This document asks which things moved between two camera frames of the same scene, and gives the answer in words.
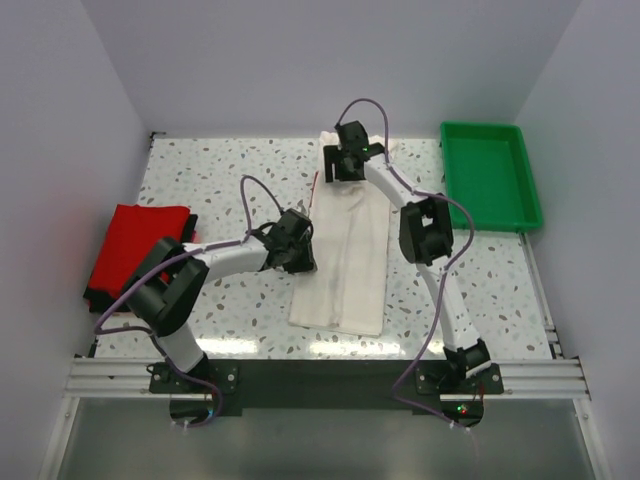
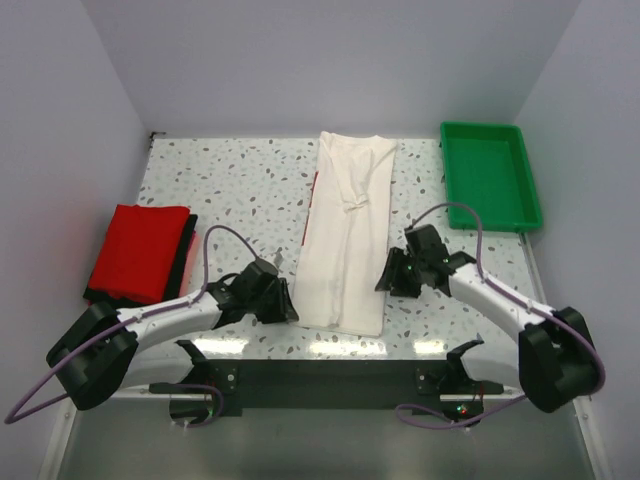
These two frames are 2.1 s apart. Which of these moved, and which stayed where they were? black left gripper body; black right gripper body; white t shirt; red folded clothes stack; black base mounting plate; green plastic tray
Moved: black left gripper body; black right gripper body
Stayed: red folded clothes stack; white t shirt; black base mounting plate; green plastic tray
